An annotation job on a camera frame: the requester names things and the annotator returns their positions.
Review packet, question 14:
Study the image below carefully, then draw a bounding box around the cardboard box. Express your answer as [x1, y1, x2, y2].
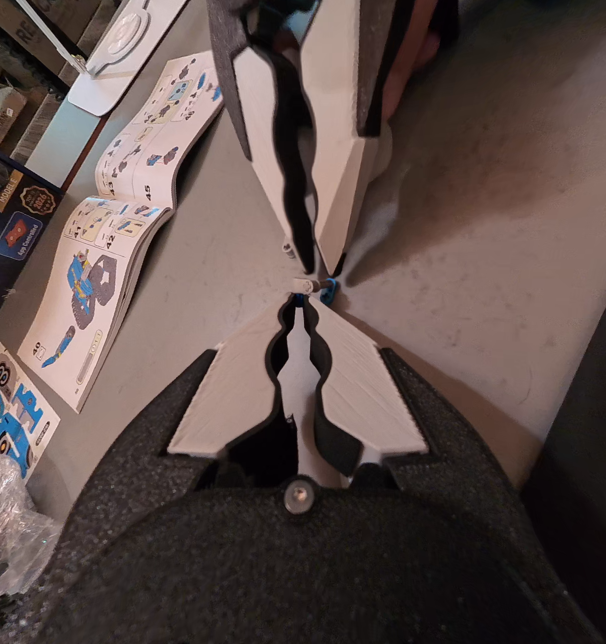
[0, 0, 123, 91]

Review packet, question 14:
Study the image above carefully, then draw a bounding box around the blue sticker sheet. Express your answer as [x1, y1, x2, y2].
[0, 342, 61, 486]

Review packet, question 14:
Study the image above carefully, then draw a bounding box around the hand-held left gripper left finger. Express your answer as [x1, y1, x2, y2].
[166, 293, 299, 479]

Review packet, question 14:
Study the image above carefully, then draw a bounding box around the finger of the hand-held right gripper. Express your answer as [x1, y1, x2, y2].
[233, 45, 318, 275]
[299, 0, 381, 277]

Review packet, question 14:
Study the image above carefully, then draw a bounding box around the clear plastic bag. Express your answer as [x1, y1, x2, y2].
[0, 443, 62, 604]

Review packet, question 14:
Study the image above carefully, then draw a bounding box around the white folding stand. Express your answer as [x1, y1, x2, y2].
[14, 0, 189, 117]

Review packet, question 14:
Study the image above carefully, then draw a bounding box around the person's right hand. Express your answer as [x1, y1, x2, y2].
[382, 0, 442, 121]

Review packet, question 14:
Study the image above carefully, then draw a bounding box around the grey desk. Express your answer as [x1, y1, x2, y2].
[0, 0, 606, 554]

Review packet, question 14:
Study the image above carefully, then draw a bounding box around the dark blue toy box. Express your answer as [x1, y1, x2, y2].
[0, 141, 65, 343]

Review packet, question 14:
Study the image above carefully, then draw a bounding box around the open instruction booklet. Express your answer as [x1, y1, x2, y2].
[17, 50, 224, 414]

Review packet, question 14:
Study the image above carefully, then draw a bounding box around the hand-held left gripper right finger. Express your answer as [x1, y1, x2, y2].
[302, 296, 429, 478]

